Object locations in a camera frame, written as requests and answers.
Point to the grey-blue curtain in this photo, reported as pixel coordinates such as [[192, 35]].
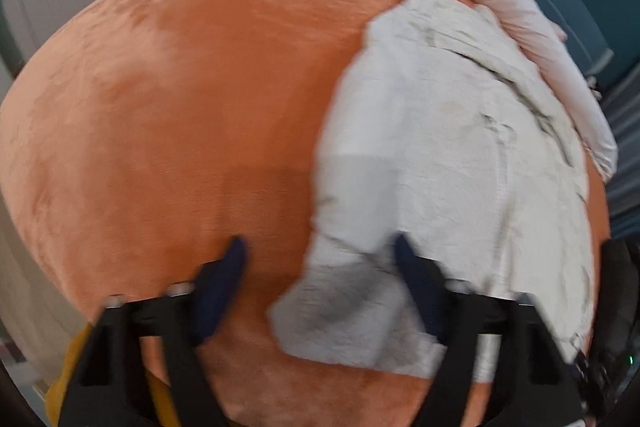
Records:
[[622, 147]]

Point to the orange plush blanket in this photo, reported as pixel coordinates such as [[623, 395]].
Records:
[[175, 117]]

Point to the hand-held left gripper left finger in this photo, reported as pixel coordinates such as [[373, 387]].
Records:
[[222, 287]]

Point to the white duvet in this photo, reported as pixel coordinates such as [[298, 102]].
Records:
[[440, 147]]

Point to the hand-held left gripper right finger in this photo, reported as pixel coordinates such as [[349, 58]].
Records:
[[417, 292]]

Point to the small black white object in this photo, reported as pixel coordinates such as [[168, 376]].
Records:
[[596, 88]]

